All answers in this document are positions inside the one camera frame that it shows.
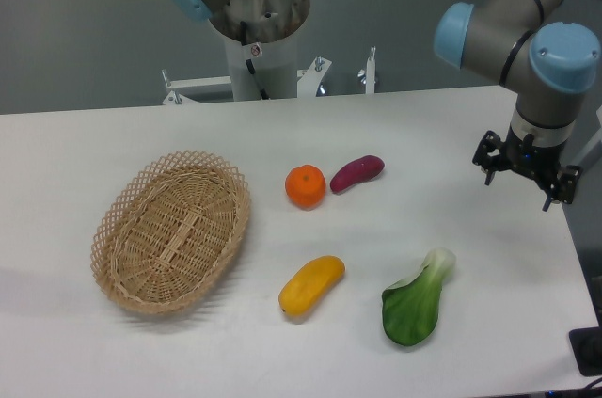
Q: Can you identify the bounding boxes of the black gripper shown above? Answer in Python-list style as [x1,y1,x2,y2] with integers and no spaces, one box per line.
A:
[472,128,582,212]

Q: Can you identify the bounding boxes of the green bok choy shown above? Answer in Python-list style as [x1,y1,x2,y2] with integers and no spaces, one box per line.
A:
[381,247,456,347]

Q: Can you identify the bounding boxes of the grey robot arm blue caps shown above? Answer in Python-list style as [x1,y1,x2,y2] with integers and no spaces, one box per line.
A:
[172,0,601,204]

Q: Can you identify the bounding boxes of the purple sweet potato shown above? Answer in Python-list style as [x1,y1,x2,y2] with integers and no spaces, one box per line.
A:
[329,155,385,194]

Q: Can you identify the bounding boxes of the black device at table edge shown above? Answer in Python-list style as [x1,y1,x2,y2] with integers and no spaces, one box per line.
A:
[569,326,601,377]

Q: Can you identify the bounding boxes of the orange tangerine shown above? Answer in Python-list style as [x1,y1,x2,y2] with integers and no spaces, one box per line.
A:
[284,165,326,210]

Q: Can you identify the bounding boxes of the yellow mango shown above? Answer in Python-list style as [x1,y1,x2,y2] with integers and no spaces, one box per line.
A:
[278,255,346,318]

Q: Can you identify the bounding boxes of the woven wicker basket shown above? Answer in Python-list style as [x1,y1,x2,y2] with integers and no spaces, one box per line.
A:
[90,151,251,315]

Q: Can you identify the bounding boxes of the white metal bracket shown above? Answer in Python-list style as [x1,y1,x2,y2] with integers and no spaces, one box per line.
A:
[357,46,377,94]

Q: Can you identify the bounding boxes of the black cable on pedestal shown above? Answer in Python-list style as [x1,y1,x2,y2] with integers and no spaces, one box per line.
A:
[238,20,273,101]

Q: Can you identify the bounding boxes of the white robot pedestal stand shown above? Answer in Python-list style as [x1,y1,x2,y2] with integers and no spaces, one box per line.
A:
[166,0,332,102]

